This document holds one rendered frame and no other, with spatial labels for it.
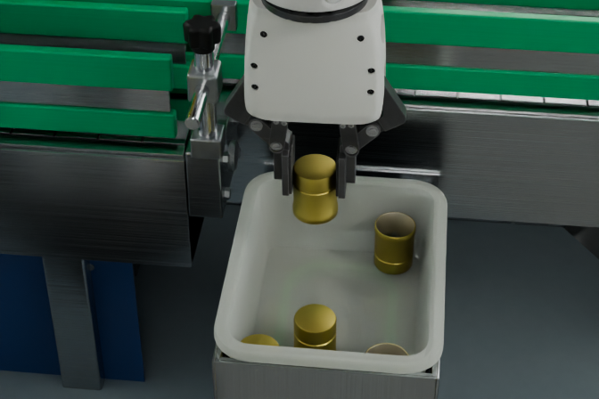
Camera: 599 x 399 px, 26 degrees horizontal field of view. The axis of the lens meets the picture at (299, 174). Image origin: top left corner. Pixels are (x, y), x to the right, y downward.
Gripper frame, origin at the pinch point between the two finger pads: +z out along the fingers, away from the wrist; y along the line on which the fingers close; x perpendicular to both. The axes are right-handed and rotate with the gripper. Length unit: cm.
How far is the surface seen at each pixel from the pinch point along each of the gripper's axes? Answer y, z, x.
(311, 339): -0.2, 12.6, 6.1
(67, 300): 23.8, 23.1, -7.4
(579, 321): -25.9, 35.6, -21.5
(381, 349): -5.8, 12.4, 6.9
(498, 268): -17.7, 35.5, -29.0
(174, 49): 13.7, 0.7, -16.4
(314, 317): -0.3, 11.8, 4.4
